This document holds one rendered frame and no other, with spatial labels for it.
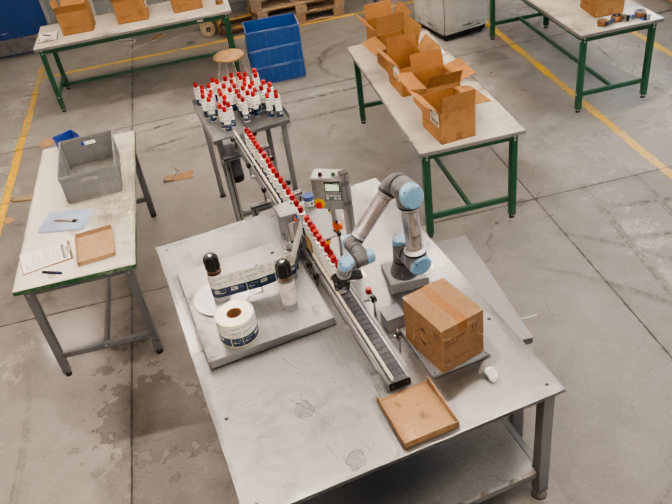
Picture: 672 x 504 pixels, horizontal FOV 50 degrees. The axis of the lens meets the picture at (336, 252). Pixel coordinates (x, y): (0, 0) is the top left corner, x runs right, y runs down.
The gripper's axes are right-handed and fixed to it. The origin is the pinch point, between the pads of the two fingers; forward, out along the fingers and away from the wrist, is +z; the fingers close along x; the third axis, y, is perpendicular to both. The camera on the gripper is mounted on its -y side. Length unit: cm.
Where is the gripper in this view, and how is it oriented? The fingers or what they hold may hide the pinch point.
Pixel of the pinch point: (344, 287)
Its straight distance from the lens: 383.4
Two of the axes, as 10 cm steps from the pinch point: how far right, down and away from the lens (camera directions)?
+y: -9.2, 3.1, -2.2
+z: -0.7, 4.2, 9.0
